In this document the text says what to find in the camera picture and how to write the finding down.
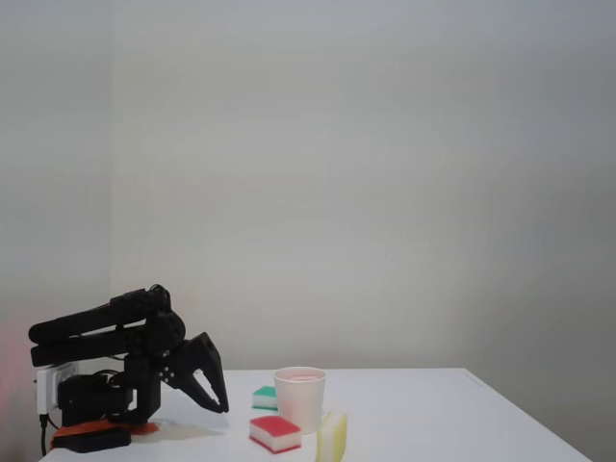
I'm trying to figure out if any black power cable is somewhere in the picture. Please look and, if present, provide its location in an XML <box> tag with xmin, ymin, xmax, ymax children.
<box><xmin>38</xmin><ymin>412</ymin><xmax>51</xmax><ymax>457</ymax></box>

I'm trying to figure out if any white paper cup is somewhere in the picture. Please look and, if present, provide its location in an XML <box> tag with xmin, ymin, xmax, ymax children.
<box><xmin>272</xmin><ymin>366</ymin><xmax>328</xmax><ymax>435</ymax></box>

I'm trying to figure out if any orange black table clamp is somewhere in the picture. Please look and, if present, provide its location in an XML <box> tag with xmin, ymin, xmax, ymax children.
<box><xmin>51</xmin><ymin>420</ymin><xmax>161</xmax><ymax>454</ymax></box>

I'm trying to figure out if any red white sponge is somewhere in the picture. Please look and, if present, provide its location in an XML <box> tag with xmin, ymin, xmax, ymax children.
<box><xmin>248</xmin><ymin>415</ymin><xmax>303</xmax><ymax>455</ymax></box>

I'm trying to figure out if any green white sponge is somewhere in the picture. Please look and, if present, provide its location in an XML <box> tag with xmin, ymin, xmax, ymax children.
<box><xmin>250</xmin><ymin>385</ymin><xmax>280</xmax><ymax>412</ymax></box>

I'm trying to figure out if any white plastic adapter box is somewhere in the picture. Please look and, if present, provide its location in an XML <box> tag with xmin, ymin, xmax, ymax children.
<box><xmin>34</xmin><ymin>363</ymin><xmax>81</xmax><ymax>416</ymax></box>

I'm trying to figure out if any yellow white sponge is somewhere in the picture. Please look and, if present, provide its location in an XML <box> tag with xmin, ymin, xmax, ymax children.
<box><xmin>316</xmin><ymin>410</ymin><xmax>349</xmax><ymax>462</ymax></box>

